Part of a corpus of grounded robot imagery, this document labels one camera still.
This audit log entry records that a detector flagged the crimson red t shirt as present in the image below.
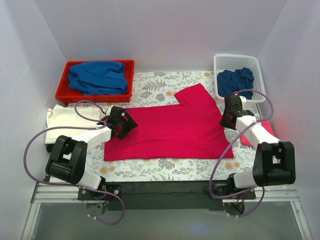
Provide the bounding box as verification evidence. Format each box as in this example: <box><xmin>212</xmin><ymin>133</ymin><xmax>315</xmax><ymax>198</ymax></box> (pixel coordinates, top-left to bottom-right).
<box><xmin>104</xmin><ymin>83</ymin><xmax>234</xmax><ymax>162</ymax></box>

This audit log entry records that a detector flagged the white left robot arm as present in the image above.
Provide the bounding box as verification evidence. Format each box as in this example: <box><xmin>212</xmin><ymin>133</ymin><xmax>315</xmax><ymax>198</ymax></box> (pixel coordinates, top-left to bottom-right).
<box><xmin>45</xmin><ymin>106</ymin><xmax>138</xmax><ymax>200</ymax></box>

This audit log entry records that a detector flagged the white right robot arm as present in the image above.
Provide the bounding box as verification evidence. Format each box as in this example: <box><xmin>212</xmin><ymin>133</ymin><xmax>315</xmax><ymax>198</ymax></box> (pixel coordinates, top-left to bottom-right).
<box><xmin>208</xmin><ymin>95</ymin><xmax>296</xmax><ymax>200</ymax></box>

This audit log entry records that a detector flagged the navy blue t shirt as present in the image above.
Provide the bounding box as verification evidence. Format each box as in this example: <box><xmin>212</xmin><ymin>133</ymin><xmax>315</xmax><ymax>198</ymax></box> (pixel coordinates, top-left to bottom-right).
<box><xmin>217</xmin><ymin>67</ymin><xmax>254</xmax><ymax>97</ymax></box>

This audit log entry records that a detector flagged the folded pink t shirt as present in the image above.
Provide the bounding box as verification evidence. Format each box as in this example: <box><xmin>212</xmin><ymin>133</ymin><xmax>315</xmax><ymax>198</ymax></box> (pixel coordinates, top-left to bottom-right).
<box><xmin>240</xmin><ymin>120</ymin><xmax>276</xmax><ymax>147</ymax></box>

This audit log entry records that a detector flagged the white plastic laundry basket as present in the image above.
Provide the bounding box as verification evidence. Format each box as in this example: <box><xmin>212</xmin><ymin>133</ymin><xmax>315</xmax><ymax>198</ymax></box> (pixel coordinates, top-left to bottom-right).
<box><xmin>213</xmin><ymin>54</ymin><xmax>266</xmax><ymax>101</ymax></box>

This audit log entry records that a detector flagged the folded royal blue t shirt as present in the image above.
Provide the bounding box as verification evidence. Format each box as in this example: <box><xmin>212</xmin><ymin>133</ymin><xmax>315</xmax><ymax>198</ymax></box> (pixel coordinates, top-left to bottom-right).
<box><xmin>67</xmin><ymin>61</ymin><xmax>128</xmax><ymax>96</ymax></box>

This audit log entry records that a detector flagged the folded white t shirt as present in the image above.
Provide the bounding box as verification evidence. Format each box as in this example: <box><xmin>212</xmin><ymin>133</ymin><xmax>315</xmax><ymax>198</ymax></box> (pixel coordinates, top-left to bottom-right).
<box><xmin>45</xmin><ymin>104</ymin><xmax>103</xmax><ymax>145</ymax></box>

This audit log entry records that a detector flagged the red plastic tray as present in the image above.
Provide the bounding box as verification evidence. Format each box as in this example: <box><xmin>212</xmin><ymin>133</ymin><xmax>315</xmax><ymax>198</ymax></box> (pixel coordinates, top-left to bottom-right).
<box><xmin>55</xmin><ymin>59</ymin><xmax>135</xmax><ymax>105</ymax></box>

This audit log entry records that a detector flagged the folded black t shirt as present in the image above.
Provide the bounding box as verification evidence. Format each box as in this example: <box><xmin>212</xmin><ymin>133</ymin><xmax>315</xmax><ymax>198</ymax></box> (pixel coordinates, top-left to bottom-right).
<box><xmin>46</xmin><ymin>144</ymin><xmax>54</xmax><ymax>153</ymax></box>

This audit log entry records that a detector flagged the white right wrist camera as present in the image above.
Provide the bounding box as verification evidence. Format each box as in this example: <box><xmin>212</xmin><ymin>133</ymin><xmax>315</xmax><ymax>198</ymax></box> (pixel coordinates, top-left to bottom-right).
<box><xmin>236</xmin><ymin>94</ymin><xmax>247</xmax><ymax>108</ymax></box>

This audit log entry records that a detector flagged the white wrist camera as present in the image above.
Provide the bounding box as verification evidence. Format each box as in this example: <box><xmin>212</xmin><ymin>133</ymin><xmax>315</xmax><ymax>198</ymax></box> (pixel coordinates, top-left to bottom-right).
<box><xmin>100</xmin><ymin>105</ymin><xmax>113</xmax><ymax>120</ymax></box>
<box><xmin>236</xmin><ymin>94</ymin><xmax>247</xmax><ymax>108</ymax></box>

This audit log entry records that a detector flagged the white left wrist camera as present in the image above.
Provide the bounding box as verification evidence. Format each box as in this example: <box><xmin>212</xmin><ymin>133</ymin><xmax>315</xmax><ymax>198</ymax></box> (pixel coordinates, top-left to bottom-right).
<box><xmin>100</xmin><ymin>105</ymin><xmax>113</xmax><ymax>120</ymax></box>

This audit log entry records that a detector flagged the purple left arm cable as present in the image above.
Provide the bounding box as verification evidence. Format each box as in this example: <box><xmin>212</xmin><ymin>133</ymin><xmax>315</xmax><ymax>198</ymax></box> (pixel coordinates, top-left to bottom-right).
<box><xmin>23</xmin><ymin>100</ymin><xmax>126</xmax><ymax>225</ymax></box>

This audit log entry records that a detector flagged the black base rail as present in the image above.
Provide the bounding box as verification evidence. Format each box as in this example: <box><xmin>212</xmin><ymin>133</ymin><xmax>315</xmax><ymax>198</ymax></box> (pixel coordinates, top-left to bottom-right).
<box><xmin>77</xmin><ymin>180</ymin><xmax>242</xmax><ymax>211</ymax></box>

